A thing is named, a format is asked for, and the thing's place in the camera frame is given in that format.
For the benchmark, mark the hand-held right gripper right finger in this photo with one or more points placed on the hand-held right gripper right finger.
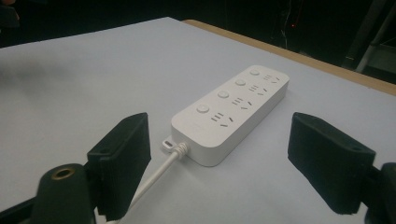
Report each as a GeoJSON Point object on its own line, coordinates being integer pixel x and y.
{"type": "Point", "coordinates": [327, 161]}

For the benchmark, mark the white power strip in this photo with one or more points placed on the white power strip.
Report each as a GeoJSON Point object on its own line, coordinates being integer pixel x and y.
{"type": "Point", "coordinates": [227, 115]}

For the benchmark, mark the metal stand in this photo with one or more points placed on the metal stand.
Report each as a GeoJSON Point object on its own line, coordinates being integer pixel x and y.
{"type": "Point", "coordinates": [370, 34]}

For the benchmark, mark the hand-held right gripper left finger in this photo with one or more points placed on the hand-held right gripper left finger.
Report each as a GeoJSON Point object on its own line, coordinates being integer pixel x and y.
{"type": "Point", "coordinates": [120, 165]}

